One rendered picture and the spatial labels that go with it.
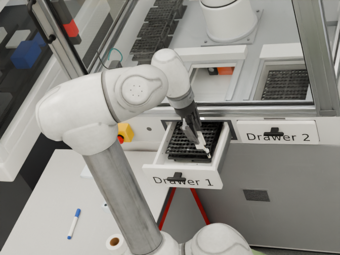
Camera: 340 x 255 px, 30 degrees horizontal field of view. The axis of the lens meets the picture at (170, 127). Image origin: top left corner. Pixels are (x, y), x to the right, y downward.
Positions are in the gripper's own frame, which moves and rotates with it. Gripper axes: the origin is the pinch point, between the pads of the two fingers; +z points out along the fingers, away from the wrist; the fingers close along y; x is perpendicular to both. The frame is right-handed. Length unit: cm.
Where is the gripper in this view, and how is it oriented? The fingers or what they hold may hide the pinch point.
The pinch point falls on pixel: (199, 140)
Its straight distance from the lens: 230.2
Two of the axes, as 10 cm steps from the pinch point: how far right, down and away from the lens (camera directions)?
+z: 3.1, 6.7, 6.7
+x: -9.1, -0.1, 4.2
